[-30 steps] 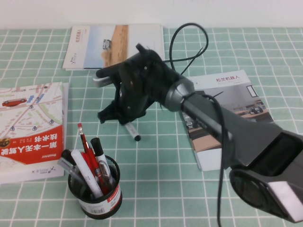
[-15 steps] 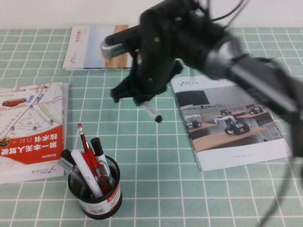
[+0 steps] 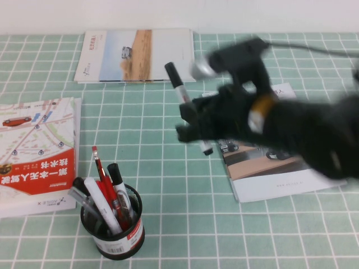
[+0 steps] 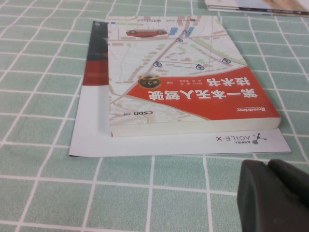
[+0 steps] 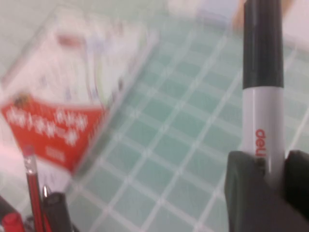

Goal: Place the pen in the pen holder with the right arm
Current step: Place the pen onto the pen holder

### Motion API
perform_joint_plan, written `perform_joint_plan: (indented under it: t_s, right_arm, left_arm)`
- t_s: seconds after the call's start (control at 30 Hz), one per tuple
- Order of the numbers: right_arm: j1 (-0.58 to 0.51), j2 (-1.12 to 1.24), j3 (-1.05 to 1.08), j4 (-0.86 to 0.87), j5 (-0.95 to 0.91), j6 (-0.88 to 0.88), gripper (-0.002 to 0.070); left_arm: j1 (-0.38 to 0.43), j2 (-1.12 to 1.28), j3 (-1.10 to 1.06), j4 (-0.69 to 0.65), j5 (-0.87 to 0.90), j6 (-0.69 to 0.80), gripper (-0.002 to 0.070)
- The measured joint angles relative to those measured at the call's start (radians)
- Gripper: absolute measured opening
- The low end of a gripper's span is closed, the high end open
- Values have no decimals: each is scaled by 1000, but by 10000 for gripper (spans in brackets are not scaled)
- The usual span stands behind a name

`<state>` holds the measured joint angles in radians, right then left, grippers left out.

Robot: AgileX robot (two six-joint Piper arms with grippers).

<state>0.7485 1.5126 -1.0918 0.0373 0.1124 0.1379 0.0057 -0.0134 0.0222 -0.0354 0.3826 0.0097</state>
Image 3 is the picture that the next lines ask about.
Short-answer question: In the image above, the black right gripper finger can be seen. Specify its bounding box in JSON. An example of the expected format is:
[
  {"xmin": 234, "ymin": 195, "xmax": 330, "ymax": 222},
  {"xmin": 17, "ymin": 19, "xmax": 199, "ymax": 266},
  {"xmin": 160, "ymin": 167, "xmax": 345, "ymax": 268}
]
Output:
[
  {"xmin": 178, "ymin": 100, "xmax": 199, "ymax": 122},
  {"xmin": 175, "ymin": 124, "xmax": 203, "ymax": 143}
]

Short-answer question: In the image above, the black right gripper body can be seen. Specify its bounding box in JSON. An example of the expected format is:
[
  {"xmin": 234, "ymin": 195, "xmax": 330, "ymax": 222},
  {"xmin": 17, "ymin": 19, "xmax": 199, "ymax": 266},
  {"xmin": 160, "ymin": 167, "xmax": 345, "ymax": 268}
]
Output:
[{"xmin": 194, "ymin": 83, "xmax": 255, "ymax": 143}]

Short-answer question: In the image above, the black capped white whiteboard marker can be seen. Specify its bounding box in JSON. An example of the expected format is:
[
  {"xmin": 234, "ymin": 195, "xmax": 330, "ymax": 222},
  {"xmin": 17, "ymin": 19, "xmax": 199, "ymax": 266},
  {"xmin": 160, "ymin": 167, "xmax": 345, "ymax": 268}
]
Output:
[{"xmin": 164, "ymin": 62, "xmax": 213, "ymax": 156}]

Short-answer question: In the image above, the red pen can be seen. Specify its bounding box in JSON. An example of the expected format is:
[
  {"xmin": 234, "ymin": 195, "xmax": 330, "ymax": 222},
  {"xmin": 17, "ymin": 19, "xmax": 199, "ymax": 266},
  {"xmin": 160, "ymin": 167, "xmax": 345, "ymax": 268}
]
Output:
[{"xmin": 95, "ymin": 180, "xmax": 126, "ymax": 228}]

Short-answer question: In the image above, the short black capped pen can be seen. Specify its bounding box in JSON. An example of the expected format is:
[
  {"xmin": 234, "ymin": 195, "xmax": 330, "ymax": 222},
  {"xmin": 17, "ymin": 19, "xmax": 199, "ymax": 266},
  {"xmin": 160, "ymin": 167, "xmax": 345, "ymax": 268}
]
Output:
[{"xmin": 72, "ymin": 177, "xmax": 88, "ymax": 197}]

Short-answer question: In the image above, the transparent gel pen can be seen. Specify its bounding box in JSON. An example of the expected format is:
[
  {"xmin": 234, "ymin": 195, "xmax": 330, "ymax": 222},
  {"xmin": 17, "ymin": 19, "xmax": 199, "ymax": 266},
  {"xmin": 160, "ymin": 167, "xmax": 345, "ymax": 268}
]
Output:
[{"xmin": 67, "ymin": 187, "xmax": 102, "ymax": 222}]

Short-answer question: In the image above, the black mesh pen holder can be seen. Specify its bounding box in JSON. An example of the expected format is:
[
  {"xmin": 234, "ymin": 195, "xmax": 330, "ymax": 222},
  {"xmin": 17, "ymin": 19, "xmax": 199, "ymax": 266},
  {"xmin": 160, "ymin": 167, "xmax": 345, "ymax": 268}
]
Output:
[{"xmin": 80, "ymin": 183, "xmax": 146, "ymax": 261}]

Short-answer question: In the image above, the green checked tablecloth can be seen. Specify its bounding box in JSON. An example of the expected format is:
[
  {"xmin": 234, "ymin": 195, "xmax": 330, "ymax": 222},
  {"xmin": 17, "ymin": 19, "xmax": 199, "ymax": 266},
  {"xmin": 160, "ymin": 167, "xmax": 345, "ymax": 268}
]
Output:
[{"xmin": 0, "ymin": 33, "xmax": 359, "ymax": 269}]

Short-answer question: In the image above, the desert landscape brochure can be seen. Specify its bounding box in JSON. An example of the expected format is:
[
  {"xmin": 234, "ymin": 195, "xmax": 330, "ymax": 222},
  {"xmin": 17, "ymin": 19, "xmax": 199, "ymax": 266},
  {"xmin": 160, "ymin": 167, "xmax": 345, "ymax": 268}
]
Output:
[{"xmin": 73, "ymin": 27, "xmax": 196, "ymax": 84}]

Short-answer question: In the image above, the black capped red label marker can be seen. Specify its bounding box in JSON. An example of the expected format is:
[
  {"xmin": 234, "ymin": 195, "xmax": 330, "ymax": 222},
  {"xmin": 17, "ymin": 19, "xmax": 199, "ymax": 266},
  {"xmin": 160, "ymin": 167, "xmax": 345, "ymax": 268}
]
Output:
[{"xmin": 107, "ymin": 163, "xmax": 138, "ymax": 222}]

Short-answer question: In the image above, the classroom robots brochure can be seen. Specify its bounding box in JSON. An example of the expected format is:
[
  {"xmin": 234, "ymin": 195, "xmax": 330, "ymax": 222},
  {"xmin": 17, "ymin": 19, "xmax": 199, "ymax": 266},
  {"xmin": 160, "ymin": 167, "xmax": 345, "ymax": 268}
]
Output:
[{"xmin": 201, "ymin": 82, "xmax": 348, "ymax": 203}]

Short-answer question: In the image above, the orange map cover book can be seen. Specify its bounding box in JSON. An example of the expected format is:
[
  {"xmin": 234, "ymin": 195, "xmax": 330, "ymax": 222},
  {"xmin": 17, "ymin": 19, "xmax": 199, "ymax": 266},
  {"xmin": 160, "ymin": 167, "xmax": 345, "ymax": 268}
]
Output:
[{"xmin": 0, "ymin": 97, "xmax": 78, "ymax": 219}]

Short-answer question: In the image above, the black wrist camera silver lens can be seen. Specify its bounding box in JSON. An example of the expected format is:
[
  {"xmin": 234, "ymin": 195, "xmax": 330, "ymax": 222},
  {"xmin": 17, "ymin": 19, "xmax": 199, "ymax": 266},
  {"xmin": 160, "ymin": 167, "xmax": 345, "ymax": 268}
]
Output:
[{"xmin": 190, "ymin": 38, "xmax": 274, "ymax": 98}]

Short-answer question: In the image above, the black camera cable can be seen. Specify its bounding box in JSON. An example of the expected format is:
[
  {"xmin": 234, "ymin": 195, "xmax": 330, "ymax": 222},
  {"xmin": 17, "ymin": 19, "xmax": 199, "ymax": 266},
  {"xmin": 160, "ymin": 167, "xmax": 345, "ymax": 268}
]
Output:
[{"xmin": 263, "ymin": 40, "xmax": 359, "ymax": 59}]

